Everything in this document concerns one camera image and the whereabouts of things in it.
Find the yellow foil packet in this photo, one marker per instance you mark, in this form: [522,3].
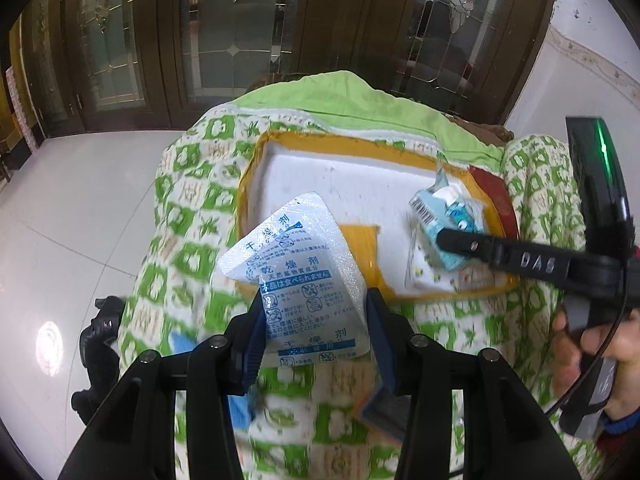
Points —
[362,255]

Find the red packet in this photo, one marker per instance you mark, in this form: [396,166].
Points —
[495,195]

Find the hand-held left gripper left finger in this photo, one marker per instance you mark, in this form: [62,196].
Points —
[252,350]

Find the person's right hand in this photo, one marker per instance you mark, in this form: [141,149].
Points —
[627,360]

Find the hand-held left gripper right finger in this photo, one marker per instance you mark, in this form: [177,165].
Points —
[382,340]

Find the teal cartoon tissue pack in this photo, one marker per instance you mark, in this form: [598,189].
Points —
[440,205]

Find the wooden glass-panel door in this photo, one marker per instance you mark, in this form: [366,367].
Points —
[125,35]
[350,20]

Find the white desiccant packet blue print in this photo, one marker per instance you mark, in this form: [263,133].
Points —
[300,285]

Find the yellow-taped white foam tray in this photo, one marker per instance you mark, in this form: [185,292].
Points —
[340,175]

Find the black plastic device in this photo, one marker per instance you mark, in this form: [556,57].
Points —
[100,340]

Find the white bee-print packet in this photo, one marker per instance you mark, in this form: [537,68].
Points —
[425,272]

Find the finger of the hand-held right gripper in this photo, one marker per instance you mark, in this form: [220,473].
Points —
[465,242]

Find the green white printed blanket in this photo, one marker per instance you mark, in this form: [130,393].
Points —
[185,240]

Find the blue knit sock bundle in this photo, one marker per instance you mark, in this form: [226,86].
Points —
[185,345]

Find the pink patterned panel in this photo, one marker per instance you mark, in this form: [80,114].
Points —
[22,110]

